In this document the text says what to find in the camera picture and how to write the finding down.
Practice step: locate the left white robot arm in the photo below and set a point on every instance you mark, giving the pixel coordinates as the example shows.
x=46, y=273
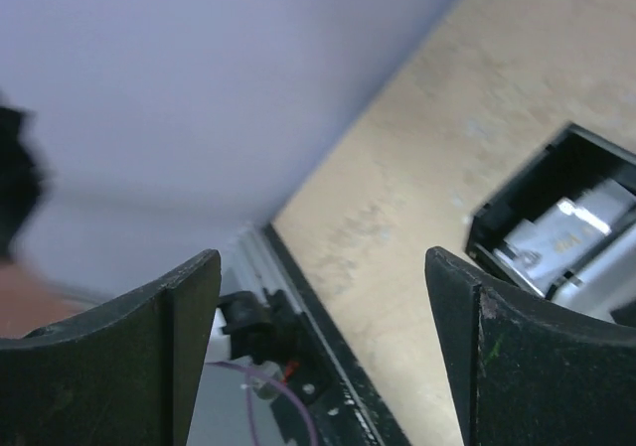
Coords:
x=243, y=327

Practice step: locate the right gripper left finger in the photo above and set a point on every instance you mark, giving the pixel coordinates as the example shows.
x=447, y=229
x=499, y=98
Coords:
x=126, y=372

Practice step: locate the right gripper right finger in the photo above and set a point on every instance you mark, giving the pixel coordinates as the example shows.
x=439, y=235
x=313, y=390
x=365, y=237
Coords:
x=524, y=371

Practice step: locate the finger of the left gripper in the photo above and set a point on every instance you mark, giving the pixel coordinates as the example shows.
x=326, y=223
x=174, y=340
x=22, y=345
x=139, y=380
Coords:
x=22, y=180

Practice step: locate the white bin with black cards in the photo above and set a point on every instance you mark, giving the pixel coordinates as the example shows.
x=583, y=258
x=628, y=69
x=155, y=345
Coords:
x=595, y=273

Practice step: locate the black bin with silver cards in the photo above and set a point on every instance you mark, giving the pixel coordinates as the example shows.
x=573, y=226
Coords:
x=574, y=161

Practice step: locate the silver cards pile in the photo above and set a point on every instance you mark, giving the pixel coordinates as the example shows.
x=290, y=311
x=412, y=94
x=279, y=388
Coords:
x=541, y=251

